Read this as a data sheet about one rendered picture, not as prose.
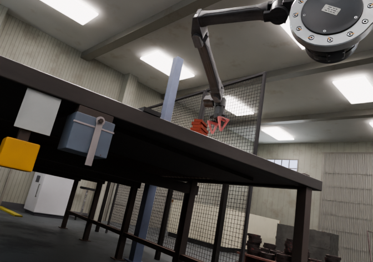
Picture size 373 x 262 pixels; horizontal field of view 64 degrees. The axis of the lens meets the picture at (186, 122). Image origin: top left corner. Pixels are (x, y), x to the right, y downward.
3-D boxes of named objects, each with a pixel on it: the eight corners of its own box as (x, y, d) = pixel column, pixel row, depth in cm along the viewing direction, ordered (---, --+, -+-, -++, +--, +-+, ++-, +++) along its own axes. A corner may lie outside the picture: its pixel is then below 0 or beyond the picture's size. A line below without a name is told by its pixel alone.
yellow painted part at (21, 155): (31, 172, 84) (57, 95, 91) (-5, 165, 80) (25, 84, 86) (26, 172, 91) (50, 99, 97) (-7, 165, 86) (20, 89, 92)
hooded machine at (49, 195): (54, 215, 637) (72, 154, 675) (65, 219, 596) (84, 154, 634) (20, 211, 593) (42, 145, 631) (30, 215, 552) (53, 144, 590)
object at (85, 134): (106, 169, 96) (120, 116, 101) (62, 159, 89) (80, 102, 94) (93, 169, 105) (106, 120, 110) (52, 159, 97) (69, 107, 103)
